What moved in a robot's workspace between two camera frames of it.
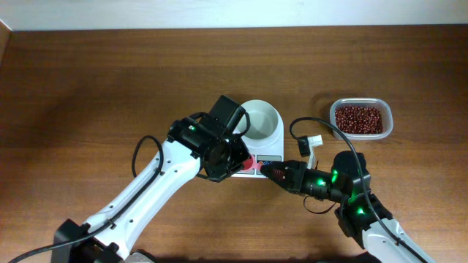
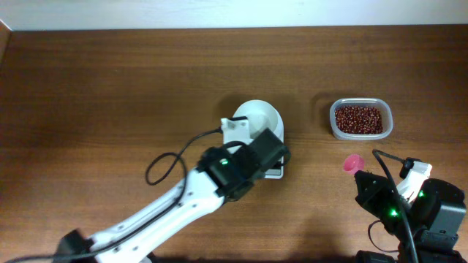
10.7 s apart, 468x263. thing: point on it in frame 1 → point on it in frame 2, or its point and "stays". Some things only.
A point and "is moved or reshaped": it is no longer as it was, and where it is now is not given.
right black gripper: x=295 y=176 → x=366 y=198
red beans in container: x=359 y=119 stays
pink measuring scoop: x=249 y=164 is moved or reshaped
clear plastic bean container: x=361 y=118 stays
